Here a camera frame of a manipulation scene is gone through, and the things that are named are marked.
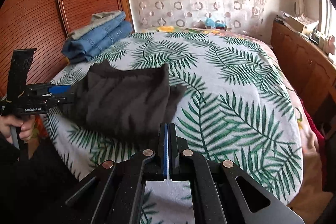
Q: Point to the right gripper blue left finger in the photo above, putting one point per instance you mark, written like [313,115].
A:
[162,151]

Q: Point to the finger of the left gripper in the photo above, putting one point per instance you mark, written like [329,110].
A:
[59,101]

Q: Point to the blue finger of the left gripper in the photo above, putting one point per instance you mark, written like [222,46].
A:
[56,89]

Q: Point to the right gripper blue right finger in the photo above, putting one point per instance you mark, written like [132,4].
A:
[176,145]

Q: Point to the black pants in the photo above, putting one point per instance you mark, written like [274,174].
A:
[128,105]

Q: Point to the person's left hand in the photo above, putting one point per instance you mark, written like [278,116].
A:
[26,125]

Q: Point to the folded blue jeans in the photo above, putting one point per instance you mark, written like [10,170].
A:
[96,41]

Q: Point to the folded grey garment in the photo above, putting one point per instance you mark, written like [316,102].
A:
[97,20]

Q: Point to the wooden louvered wardrobe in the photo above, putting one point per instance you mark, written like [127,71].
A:
[44,25]

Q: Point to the floral pink bed cover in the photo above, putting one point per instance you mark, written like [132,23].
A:
[288,82]

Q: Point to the wooden side cabinet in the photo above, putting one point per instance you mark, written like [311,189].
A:
[309,72]

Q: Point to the cardboard box on cabinet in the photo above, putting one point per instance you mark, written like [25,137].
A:
[301,23]

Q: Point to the pink figurine on cabinet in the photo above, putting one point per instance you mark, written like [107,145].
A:
[331,45]

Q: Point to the window with wooden frame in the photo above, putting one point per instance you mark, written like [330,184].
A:
[326,18]

